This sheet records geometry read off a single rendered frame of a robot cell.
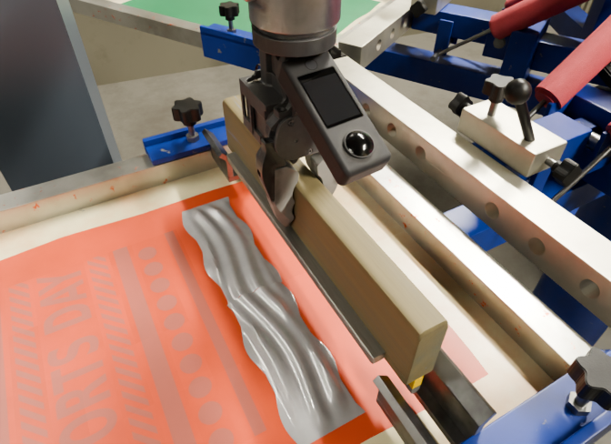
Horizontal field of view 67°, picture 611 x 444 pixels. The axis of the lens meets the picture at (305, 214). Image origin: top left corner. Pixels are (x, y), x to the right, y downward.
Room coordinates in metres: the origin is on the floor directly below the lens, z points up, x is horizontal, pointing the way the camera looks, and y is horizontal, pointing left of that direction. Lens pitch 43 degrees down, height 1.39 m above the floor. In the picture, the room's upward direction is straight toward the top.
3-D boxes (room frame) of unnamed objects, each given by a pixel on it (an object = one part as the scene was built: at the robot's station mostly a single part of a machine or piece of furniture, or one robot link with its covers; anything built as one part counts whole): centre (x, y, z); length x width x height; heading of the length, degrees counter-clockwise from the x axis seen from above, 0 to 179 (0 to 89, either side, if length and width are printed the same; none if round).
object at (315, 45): (0.39, 0.01, 1.19); 0.09 x 0.08 x 0.12; 29
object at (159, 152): (0.63, 0.10, 0.98); 0.30 x 0.05 x 0.07; 119
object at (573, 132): (0.54, -0.32, 1.02); 0.17 x 0.06 x 0.05; 119
